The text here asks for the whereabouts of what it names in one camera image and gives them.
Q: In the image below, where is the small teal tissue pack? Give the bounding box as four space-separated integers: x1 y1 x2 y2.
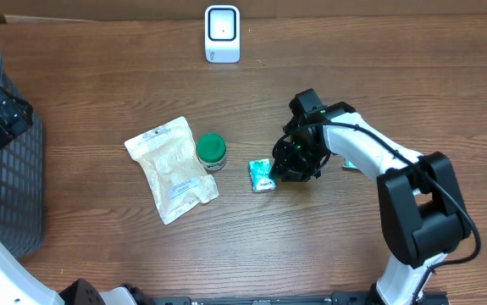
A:
248 158 276 193

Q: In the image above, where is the teal wet wipes pack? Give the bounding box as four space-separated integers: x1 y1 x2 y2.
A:
343 159 358 170

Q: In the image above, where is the green cap white bottle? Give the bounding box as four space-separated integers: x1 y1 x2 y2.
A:
196 133 227 171

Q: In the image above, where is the beige nut snack bag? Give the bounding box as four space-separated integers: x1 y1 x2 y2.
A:
125 116 219 225

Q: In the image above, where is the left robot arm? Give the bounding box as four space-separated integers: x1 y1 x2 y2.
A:
0 86 153 305

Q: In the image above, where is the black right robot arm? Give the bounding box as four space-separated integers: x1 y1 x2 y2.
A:
269 89 482 304

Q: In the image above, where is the white barcode scanner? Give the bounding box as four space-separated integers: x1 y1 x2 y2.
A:
204 4 241 64

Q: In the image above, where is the grey plastic mesh basket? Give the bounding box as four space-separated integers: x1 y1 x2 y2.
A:
0 51 47 258

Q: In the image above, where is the brown cardboard backboard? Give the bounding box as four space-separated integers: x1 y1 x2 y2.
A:
0 0 487 23

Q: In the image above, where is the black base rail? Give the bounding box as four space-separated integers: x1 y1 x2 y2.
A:
149 290 451 305

